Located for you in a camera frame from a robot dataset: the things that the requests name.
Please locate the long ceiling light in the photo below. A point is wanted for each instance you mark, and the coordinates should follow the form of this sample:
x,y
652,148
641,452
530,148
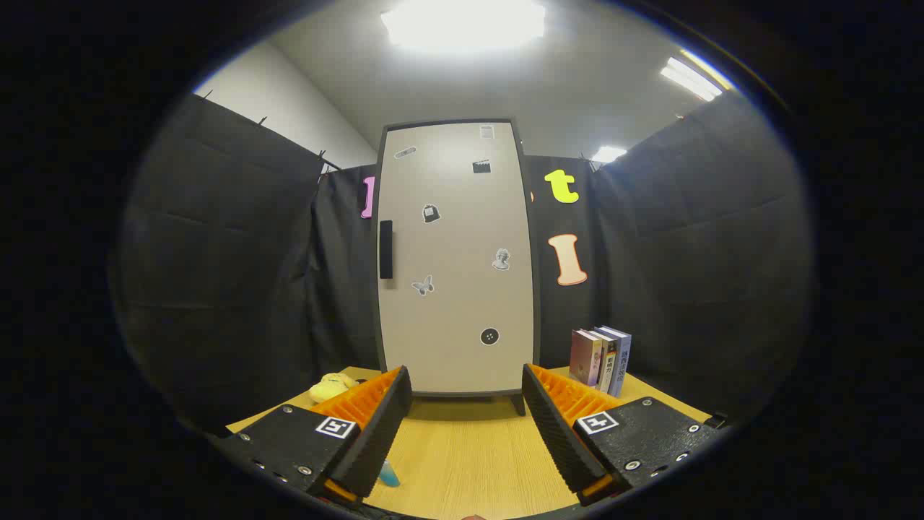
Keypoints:
x,y
689,78

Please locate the white book with dark spine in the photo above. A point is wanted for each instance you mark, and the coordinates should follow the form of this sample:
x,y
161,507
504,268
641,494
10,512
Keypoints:
x,y
610,365

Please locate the white and blue tube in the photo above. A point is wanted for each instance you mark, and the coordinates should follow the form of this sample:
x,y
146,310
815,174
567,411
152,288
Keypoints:
x,y
389,475

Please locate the dark grey cabinet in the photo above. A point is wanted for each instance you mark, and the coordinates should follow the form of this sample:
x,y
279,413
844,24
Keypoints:
x,y
517,404

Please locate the yellow plush toy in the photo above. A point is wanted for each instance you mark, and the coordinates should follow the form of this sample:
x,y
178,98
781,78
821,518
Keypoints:
x,y
328,388

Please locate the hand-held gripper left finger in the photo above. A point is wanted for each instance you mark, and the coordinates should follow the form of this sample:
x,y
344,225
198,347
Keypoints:
x,y
379,433

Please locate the beige cabinet door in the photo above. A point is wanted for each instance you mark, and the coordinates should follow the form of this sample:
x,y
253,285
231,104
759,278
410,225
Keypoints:
x,y
455,310

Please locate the black backdrop cloth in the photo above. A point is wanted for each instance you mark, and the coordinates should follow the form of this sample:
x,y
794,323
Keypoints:
x,y
231,274

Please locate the large ceiling light panel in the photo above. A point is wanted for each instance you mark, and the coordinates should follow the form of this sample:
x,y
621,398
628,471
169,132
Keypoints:
x,y
462,25

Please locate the small ceiling light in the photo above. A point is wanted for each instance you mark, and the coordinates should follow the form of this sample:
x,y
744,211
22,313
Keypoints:
x,y
608,154

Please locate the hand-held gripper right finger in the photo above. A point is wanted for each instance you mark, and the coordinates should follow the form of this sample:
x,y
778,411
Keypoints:
x,y
556,433

